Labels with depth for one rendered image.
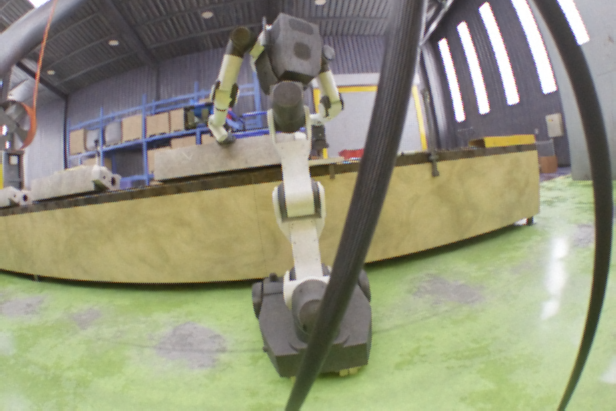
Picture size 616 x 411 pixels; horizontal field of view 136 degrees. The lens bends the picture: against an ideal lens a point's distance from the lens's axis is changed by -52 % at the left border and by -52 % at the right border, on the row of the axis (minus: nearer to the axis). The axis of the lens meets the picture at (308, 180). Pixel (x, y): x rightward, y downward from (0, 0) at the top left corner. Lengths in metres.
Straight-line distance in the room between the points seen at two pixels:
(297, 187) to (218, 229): 0.85
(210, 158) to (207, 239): 0.53
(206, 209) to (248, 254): 0.40
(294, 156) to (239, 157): 0.68
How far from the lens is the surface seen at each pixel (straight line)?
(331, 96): 1.38
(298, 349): 0.87
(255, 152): 1.65
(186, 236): 1.80
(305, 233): 1.03
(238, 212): 1.66
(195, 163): 1.74
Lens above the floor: 0.72
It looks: 1 degrees down
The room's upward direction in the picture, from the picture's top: 7 degrees counter-clockwise
